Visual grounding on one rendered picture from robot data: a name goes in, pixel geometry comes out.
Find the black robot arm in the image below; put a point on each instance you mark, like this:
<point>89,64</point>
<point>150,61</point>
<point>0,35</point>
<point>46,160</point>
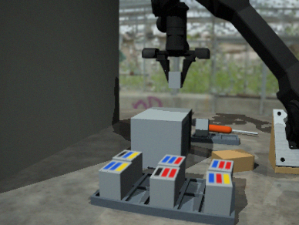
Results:
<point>259,35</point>

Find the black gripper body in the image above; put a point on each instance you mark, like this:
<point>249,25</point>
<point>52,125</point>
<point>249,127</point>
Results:
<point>175,41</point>

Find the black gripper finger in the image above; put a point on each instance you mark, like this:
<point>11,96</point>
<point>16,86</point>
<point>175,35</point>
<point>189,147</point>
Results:
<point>166,67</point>
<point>186,65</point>

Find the dark grey wall panel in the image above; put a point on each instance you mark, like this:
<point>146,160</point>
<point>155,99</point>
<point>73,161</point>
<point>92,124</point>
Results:
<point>59,76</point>

